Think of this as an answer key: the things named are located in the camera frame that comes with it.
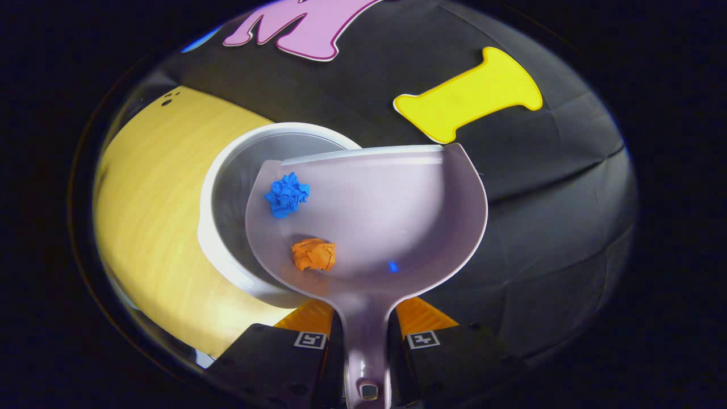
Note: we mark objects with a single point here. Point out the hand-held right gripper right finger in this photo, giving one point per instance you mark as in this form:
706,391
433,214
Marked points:
454,363

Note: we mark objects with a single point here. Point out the pale pink dustpan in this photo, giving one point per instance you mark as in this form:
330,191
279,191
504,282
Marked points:
397,216

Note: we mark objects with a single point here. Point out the grey ribbed garbage bin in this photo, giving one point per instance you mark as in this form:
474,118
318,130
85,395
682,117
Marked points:
227,187

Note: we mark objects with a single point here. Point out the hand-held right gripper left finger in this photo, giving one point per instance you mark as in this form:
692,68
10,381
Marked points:
267,363

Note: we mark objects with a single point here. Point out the orange paper ball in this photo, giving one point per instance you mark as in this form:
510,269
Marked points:
313,254

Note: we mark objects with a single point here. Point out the black backdrop cloth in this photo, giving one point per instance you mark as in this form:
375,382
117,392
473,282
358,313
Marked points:
539,227

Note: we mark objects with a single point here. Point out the blue paper ball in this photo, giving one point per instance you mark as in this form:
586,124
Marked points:
287,195

